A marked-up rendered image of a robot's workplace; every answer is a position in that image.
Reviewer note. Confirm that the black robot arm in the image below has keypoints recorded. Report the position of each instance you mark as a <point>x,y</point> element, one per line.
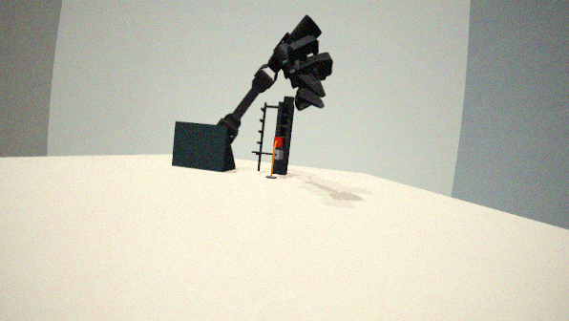
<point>263,81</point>

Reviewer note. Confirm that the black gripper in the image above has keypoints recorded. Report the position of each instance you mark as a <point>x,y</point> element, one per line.
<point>303,72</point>

